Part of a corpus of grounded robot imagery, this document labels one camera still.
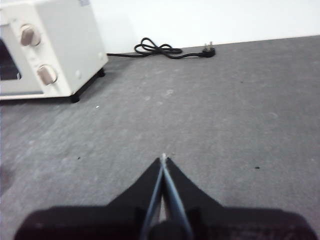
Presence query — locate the black power cord with plug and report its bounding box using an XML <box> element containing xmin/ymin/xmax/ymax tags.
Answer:
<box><xmin>106</xmin><ymin>37</ymin><xmax>216</xmax><ymax>60</ymax></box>

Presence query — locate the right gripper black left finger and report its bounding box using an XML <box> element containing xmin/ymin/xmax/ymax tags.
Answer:
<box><xmin>14</xmin><ymin>157</ymin><xmax>165</xmax><ymax>240</ymax></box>

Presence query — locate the beige oven knob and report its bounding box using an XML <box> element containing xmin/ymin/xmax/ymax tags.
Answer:
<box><xmin>36</xmin><ymin>64</ymin><xmax>59</xmax><ymax>86</ymax></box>
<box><xmin>19</xmin><ymin>23</ymin><xmax>42</xmax><ymax>47</ymax></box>

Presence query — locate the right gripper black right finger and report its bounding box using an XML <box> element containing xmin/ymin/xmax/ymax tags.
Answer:
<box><xmin>163</xmin><ymin>156</ymin><xmax>316</xmax><ymax>240</ymax></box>

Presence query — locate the white Toshiba toaster oven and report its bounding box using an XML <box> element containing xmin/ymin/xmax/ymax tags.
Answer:
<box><xmin>0</xmin><ymin>0</ymin><xmax>109</xmax><ymax>104</ymax></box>

